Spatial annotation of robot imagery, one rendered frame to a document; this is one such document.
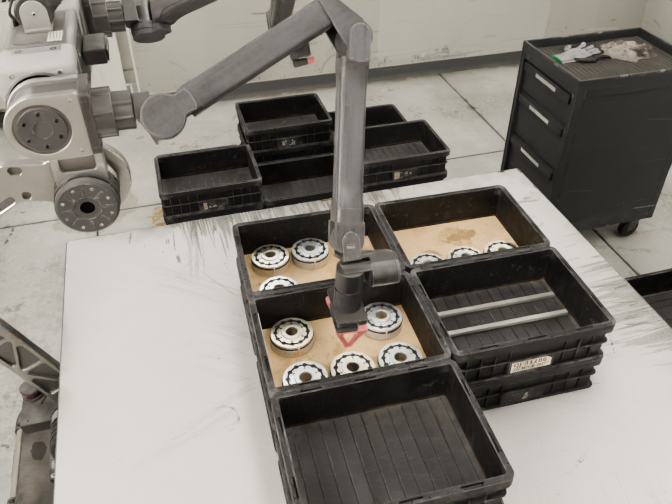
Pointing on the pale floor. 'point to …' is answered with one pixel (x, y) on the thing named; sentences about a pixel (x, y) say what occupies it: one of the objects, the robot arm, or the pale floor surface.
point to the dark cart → (593, 129)
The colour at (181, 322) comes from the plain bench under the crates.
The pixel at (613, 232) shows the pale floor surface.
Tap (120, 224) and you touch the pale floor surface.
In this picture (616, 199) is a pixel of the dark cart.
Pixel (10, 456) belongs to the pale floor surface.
